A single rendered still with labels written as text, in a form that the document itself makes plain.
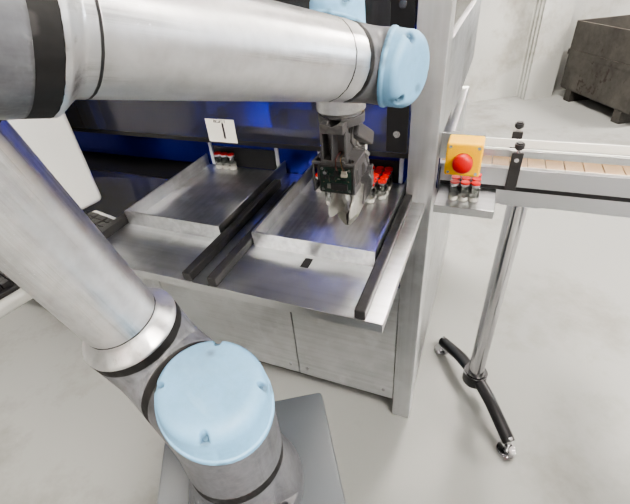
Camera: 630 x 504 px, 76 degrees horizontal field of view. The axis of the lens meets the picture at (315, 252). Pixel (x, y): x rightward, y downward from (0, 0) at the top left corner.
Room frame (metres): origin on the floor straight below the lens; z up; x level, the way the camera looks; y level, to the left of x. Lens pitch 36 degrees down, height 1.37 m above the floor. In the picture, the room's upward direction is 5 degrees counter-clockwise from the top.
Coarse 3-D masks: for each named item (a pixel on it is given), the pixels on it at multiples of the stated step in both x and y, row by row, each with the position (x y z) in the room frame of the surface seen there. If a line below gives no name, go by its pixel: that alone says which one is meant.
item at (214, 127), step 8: (208, 120) 1.04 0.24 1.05; (216, 120) 1.03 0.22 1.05; (224, 120) 1.02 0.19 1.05; (232, 120) 1.01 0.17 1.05; (208, 128) 1.04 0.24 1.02; (216, 128) 1.03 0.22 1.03; (224, 128) 1.02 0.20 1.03; (232, 128) 1.01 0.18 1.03; (216, 136) 1.04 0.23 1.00; (232, 136) 1.02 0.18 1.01
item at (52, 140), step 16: (64, 112) 1.15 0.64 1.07; (16, 128) 1.04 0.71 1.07; (32, 128) 1.07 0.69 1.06; (48, 128) 1.10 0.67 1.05; (64, 128) 1.13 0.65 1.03; (32, 144) 1.05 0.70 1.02; (48, 144) 1.08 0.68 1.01; (64, 144) 1.11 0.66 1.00; (48, 160) 1.07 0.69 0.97; (64, 160) 1.10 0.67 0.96; (80, 160) 1.13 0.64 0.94; (64, 176) 1.08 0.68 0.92; (80, 176) 1.12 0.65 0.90; (80, 192) 1.10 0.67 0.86; (96, 192) 1.13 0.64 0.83
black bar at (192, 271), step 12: (276, 180) 0.96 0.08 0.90; (264, 192) 0.90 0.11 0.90; (252, 204) 0.85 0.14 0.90; (240, 216) 0.80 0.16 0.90; (252, 216) 0.82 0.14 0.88; (228, 228) 0.75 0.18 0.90; (240, 228) 0.77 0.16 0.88; (216, 240) 0.71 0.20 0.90; (228, 240) 0.73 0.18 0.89; (204, 252) 0.67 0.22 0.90; (216, 252) 0.68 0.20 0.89; (192, 264) 0.63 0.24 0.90; (204, 264) 0.64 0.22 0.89; (192, 276) 0.61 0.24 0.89
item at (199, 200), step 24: (192, 168) 1.08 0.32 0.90; (216, 168) 1.12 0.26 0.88; (240, 168) 1.10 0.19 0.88; (168, 192) 0.98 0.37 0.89; (192, 192) 0.98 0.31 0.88; (216, 192) 0.96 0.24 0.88; (240, 192) 0.95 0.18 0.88; (144, 216) 0.82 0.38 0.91; (168, 216) 0.86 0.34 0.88; (192, 216) 0.85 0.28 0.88; (216, 216) 0.84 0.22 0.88
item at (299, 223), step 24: (288, 192) 0.86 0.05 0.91; (312, 192) 0.91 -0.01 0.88; (288, 216) 0.81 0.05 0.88; (312, 216) 0.80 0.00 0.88; (336, 216) 0.79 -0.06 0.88; (360, 216) 0.78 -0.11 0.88; (384, 216) 0.77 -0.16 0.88; (264, 240) 0.69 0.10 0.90; (288, 240) 0.67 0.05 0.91; (312, 240) 0.70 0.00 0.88; (336, 240) 0.69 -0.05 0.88; (360, 240) 0.69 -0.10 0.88; (384, 240) 0.67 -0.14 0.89; (360, 264) 0.61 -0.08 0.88
